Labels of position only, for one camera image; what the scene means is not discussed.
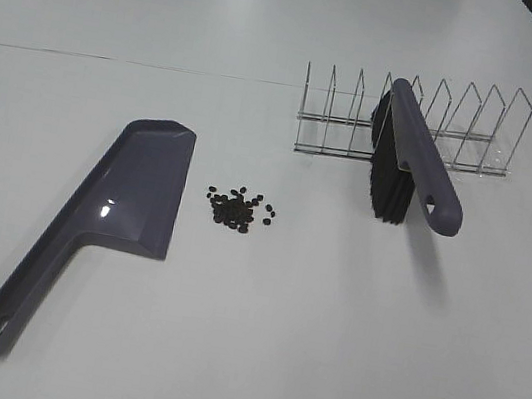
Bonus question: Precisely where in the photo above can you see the pile of coffee beans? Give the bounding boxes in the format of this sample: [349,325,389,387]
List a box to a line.
[206,185,277,235]

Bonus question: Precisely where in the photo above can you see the purple plastic dustpan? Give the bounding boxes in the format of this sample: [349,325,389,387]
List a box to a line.
[0,119,197,357]

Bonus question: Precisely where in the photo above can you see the purple brush black bristles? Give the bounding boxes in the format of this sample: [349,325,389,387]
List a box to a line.
[369,78,463,237]

